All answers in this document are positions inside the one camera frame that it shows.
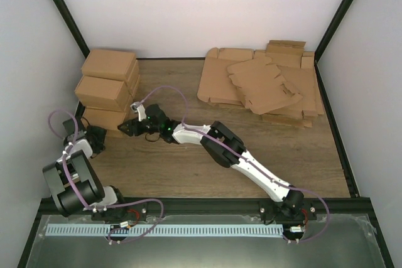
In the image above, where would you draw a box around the black aluminium frame rail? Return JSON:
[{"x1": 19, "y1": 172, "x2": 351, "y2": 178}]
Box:
[{"x1": 37, "y1": 197, "x2": 374, "y2": 217}]

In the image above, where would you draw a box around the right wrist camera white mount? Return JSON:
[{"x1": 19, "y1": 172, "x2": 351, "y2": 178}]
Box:
[{"x1": 130, "y1": 102, "x2": 147, "y2": 121}]

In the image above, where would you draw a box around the cardboard box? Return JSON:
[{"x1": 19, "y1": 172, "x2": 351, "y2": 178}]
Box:
[
  {"x1": 75, "y1": 76, "x2": 133, "y2": 112},
  {"x1": 83, "y1": 108, "x2": 129, "y2": 138},
  {"x1": 81, "y1": 49, "x2": 139, "y2": 87}
]

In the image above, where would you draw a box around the light blue slotted cable duct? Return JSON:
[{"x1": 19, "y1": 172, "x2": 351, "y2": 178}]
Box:
[{"x1": 45, "y1": 223, "x2": 283, "y2": 238}]

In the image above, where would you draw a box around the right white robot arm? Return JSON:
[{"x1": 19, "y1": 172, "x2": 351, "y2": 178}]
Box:
[{"x1": 117, "y1": 102, "x2": 305, "y2": 220}]

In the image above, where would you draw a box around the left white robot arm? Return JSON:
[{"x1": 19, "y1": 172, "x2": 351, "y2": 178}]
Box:
[{"x1": 43, "y1": 119, "x2": 128, "y2": 220}]

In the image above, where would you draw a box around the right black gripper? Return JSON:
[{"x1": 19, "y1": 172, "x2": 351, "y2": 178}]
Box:
[{"x1": 119, "y1": 117, "x2": 162, "y2": 137}]

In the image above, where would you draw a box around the stack of flat cardboard blanks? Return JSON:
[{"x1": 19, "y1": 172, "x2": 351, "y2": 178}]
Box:
[{"x1": 197, "y1": 40, "x2": 325, "y2": 128}]

